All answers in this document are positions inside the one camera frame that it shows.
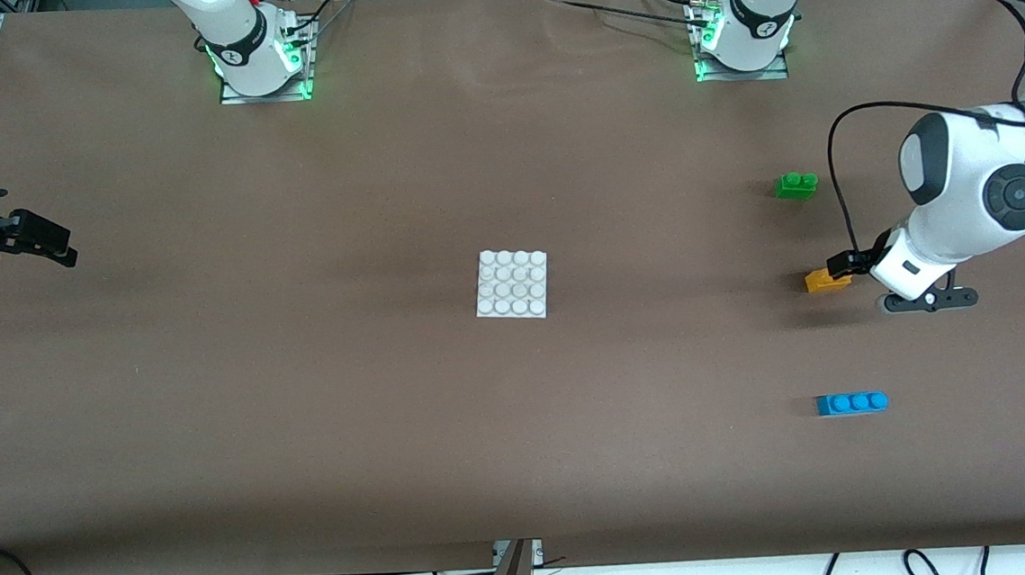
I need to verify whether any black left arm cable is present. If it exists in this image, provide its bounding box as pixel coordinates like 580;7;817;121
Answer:
824;91;1025;256

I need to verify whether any yellow two-stud block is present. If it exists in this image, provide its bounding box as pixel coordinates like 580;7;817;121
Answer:
805;267;855;295

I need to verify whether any blue three-stud block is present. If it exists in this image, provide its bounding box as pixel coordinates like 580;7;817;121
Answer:
816;391;889;418

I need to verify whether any white studded base plate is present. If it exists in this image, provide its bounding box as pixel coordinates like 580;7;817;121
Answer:
472;247;553;323

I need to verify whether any green two-stud block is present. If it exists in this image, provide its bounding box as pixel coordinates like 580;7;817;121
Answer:
772;171;820;202

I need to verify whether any small metal bracket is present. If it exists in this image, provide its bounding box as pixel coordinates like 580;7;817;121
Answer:
492;538;544;571

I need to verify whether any brown table cover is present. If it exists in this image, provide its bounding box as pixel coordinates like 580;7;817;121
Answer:
0;0;1025;575

